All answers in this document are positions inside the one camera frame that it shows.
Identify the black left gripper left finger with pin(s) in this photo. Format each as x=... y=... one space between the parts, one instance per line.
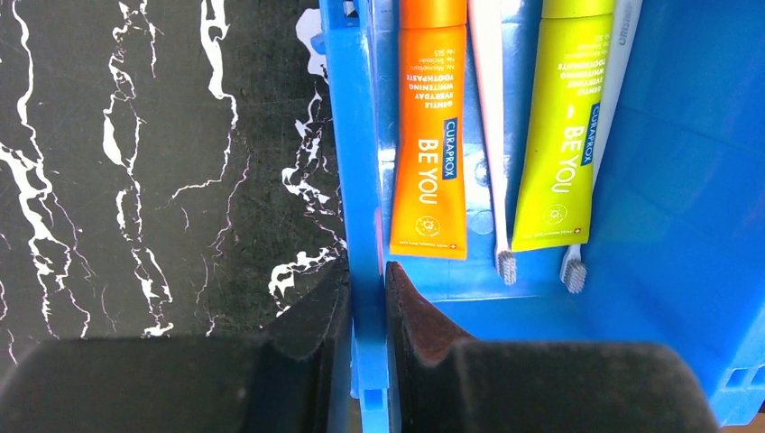
x=291 y=376

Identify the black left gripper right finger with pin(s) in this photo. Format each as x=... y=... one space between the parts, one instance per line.
x=449 y=381

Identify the blue three-compartment bin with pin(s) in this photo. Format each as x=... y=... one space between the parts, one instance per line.
x=676 y=251

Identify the orange toothpaste tube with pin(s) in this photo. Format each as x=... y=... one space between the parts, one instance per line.
x=428 y=210

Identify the white toothbrush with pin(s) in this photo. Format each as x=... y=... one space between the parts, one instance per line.
x=603 y=119

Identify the yellow-green toothpaste tube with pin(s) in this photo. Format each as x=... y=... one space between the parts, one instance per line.
x=555 y=199

